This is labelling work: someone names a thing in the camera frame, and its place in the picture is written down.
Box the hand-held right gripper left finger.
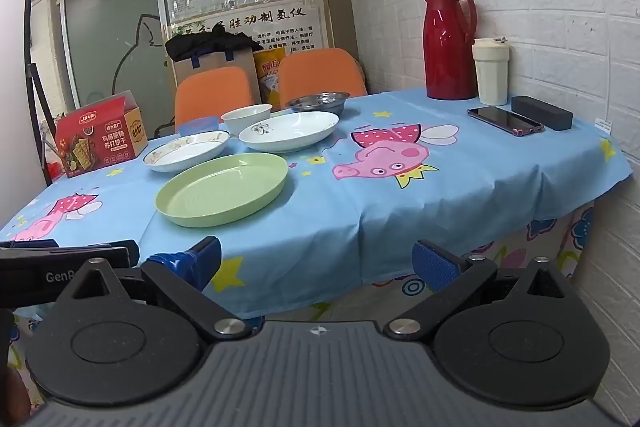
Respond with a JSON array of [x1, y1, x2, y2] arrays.
[[55, 236, 252, 341]]

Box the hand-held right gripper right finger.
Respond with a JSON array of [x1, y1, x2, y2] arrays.
[[384, 241, 581, 339]]

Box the large white deep plate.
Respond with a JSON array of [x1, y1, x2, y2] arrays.
[[238, 110, 340, 153]]

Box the stainless steel bowl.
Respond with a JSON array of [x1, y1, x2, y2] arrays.
[[284, 91, 351, 115]]

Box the green plastic plate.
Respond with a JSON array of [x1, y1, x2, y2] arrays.
[[155, 153, 289, 228]]

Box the blue cartoon pig tablecloth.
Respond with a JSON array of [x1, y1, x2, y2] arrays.
[[0, 88, 633, 321]]

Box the white plate with brown pattern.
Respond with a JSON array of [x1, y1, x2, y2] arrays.
[[143, 130, 232, 173]]

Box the white ceramic bowl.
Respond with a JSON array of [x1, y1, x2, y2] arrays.
[[221, 104, 273, 138]]

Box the red cracker box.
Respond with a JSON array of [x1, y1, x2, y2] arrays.
[[54, 90, 149, 178]]

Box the smartphone in purple case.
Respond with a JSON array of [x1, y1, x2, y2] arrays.
[[467, 106, 545, 138]]

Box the orange chair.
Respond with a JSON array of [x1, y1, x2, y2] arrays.
[[277, 48, 369, 108], [174, 67, 256, 134]]

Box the black easel stand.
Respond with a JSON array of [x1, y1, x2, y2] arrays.
[[27, 63, 55, 188]]

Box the black framed whiteboard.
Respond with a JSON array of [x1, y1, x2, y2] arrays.
[[0, 0, 34, 214]]

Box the black rectangular case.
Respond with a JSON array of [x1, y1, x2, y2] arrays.
[[510, 95, 574, 132]]

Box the yellow snack bag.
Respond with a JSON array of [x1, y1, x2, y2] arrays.
[[252, 49, 289, 108]]

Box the white tumbler cup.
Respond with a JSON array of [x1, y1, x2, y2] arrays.
[[472, 38, 511, 106]]

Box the red thermos jug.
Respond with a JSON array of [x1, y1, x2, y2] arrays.
[[422, 0, 478, 101]]

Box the black cloth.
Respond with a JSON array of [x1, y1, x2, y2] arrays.
[[165, 31, 264, 61]]

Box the frosted glass partition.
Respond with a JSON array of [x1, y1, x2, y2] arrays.
[[48, 0, 177, 128]]

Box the brown paper bag blue handles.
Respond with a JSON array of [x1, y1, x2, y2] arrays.
[[172, 46, 262, 106]]

